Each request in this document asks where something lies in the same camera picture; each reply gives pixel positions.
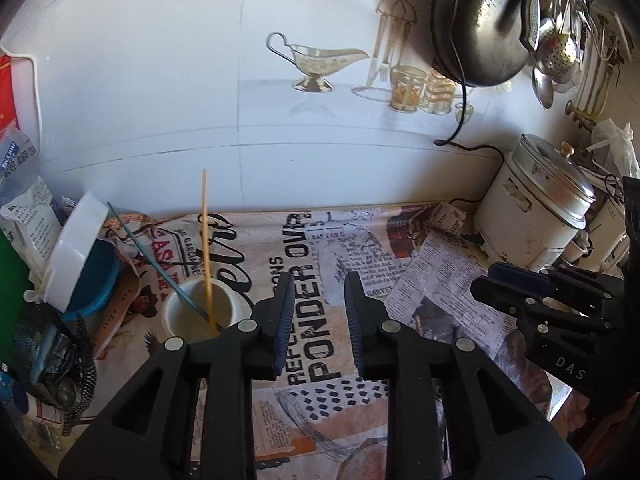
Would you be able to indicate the metal slotted ladle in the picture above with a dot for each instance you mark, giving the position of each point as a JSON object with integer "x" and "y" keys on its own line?
{"x": 557, "y": 57}

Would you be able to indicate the newspaper print tablecloth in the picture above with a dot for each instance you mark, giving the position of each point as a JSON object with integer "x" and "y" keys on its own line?
{"x": 350, "y": 240}

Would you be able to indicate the white plastic bag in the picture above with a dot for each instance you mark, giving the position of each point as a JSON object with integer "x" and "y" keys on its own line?
{"x": 612, "y": 147}

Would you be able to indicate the white printed packet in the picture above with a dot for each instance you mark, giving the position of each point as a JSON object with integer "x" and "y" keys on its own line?
{"x": 32, "y": 225}

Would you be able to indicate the black wok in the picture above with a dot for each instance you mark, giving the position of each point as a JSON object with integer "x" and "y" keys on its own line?
{"x": 480, "y": 25}

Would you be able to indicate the metal spoon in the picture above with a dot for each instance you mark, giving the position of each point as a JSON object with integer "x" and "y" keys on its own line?
{"x": 543, "y": 87}

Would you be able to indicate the blue plastic bowl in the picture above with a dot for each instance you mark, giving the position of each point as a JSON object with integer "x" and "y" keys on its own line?
{"x": 100, "y": 280}

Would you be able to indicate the black mesh bag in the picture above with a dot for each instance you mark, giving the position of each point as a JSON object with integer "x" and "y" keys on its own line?
{"x": 60, "y": 360}

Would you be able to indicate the white canister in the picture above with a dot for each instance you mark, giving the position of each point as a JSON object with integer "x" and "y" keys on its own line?
{"x": 607, "y": 230}

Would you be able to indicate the green tin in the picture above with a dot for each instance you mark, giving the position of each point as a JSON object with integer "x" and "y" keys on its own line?
{"x": 12, "y": 300}

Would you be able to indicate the red tin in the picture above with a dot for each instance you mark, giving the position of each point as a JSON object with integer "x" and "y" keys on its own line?
{"x": 5, "y": 90}

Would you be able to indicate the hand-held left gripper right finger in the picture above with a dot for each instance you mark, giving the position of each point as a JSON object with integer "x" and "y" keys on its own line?
{"x": 356, "y": 321}

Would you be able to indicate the white and blue bowls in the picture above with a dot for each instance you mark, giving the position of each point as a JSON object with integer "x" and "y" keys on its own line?
{"x": 70, "y": 250}

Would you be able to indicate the white rice cooker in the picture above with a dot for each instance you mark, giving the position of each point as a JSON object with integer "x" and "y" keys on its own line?
{"x": 525, "y": 215}

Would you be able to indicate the teal thin stick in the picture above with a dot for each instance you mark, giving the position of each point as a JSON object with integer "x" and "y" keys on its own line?
{"x": 145, "y": 256}

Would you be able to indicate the wooden chopstick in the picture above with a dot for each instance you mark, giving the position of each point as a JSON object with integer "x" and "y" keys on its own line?
{"x": 205, "y": 240}

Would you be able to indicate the white cup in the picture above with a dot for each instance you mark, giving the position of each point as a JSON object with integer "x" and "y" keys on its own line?
{"x": 180, "y": 312}

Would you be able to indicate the blue and white packet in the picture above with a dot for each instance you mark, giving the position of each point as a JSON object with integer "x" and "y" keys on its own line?
{"x": 17, "y": 160}

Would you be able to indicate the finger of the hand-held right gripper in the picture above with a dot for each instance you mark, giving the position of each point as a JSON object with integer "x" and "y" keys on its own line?
{"x": 500, "y": 296}
{"x": 517, "y": 274}

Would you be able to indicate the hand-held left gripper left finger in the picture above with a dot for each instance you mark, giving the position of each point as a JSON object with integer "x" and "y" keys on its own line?
{"x": 282, "y": 321}

